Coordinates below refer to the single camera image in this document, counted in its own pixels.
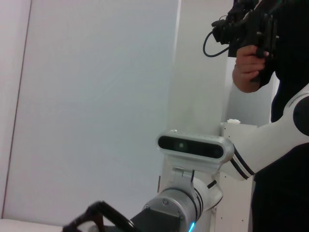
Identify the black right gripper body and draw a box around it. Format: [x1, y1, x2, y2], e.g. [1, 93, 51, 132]
[129, 208, 167, 232]

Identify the black handheld controller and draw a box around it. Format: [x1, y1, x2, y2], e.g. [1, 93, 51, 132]
[211, 0, 281, 84]

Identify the person's bare hand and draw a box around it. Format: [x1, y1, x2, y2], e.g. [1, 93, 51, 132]
[232, 45, 270, 94]

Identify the person in black clothing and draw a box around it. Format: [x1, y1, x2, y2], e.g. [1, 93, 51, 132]
[251, 0, 309, 232]

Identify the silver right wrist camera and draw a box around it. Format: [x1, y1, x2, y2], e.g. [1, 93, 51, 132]
[156, 130, 235, 173]

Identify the black controller cable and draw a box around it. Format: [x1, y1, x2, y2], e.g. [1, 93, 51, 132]
[203, 30, 230, 58]

